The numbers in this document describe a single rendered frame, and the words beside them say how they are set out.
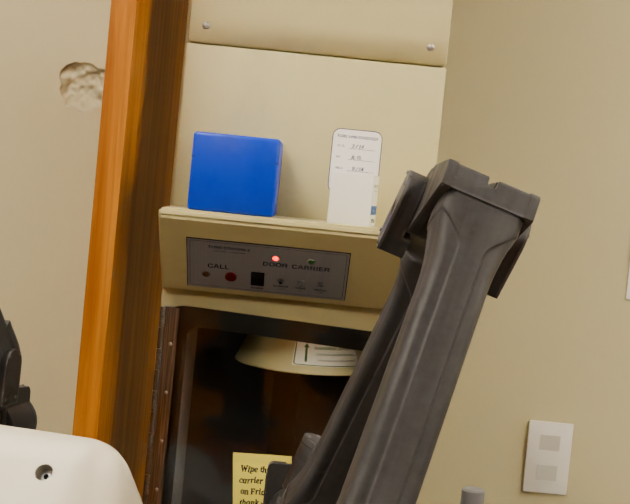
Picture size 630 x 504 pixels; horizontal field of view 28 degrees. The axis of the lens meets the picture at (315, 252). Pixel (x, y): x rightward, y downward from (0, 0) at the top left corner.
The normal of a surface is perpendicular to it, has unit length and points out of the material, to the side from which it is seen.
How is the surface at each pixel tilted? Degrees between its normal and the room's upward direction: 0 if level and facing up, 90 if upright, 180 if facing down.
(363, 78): 90
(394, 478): 66
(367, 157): 90
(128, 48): 90
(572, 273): 90
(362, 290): 135
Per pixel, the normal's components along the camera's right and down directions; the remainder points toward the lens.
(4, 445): -0.07, -0.74
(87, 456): 0.26, -0.75
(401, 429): 0.18, -0.33
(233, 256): -0.07, 0.74
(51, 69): 0.02, 0.09
